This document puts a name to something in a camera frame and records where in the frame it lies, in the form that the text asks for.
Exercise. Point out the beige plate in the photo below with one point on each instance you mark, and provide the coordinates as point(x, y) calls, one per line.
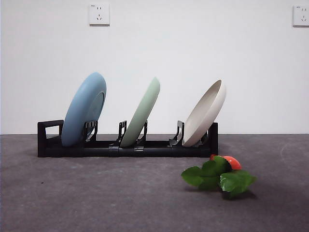
point(205, 116)

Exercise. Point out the green plate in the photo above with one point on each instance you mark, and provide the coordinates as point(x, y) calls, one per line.
point(142, 108)

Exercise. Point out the black plate rack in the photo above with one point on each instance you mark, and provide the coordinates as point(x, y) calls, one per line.
point(157, 152)

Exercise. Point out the blue plate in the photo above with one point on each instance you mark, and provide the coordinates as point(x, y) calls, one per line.
point(79, 108)

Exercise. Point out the white wall socket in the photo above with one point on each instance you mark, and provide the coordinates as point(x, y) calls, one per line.
point(301, 15)
point(99, 14)

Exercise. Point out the orange carrot with green leaves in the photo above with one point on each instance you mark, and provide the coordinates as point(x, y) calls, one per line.
point(231, 183)

